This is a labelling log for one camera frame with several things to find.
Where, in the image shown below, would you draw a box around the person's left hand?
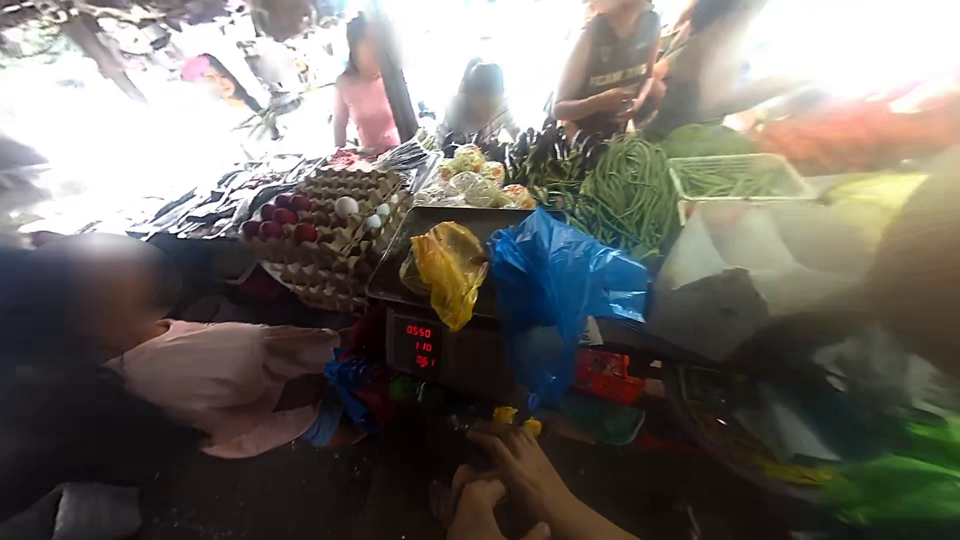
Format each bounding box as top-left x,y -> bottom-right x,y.
430,463 -> 552,540

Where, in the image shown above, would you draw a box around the person's right hand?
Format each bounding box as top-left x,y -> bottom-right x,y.
466,420 -> 580,526

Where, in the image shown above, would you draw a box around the person's right forearm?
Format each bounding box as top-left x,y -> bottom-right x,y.
555,492 -> 642,540

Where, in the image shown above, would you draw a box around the digital scale with red digits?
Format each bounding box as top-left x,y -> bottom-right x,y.
366,205 -> 568,400

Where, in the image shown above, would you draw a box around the teal plastic container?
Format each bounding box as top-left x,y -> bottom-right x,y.
558,396 -> 646,447

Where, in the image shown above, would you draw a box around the red plastic basket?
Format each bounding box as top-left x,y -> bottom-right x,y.
573,348 -> 646,405

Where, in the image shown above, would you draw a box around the crumpled blue plastic bags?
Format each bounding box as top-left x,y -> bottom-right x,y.
301,347 -> 378,449

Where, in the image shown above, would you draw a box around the blue plastic bag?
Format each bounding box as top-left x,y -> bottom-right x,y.
487,208 -> 651,412

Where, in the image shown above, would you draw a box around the yellow plastic bag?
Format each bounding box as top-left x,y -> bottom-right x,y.
399,221 -> 489,333

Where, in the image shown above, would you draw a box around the large round basin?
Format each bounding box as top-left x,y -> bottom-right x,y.
663,360 -> 841,505

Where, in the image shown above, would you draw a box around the stack of egg cartons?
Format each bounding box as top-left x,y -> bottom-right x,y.
241,166 -> 414,314

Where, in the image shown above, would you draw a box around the pile of bagged mixed vegetables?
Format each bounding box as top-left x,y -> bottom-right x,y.
414,144 -> 537,210

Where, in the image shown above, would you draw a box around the pile of long green beans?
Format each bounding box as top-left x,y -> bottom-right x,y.
567,135 -> 681,262

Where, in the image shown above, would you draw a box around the pile of dark eggplants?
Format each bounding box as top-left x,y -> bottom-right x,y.
491,124 -> 609,211

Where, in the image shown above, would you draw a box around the white sack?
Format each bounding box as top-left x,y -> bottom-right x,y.
646,198 -> 882,363

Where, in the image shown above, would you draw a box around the pile of dark red eggs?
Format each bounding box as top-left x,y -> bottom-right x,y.
241,192 -> 319,246

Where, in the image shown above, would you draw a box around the pile of short green beans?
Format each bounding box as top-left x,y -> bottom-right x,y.
676,162 -> 789,199

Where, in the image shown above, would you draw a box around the white plastic basket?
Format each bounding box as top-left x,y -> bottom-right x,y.
667,153 -> 819,204

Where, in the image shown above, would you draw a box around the pile of dark long produce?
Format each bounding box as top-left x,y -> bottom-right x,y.
129,153 -> 327,241

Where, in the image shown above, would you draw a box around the grey cloth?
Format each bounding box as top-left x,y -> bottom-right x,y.
0,482 -> 142,540

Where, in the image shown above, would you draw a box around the bright green plastic bag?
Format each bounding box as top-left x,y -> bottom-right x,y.
821,412 -> 960,526

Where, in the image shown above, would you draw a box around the dark post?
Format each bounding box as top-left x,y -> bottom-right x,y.
370,0 -> 420,144

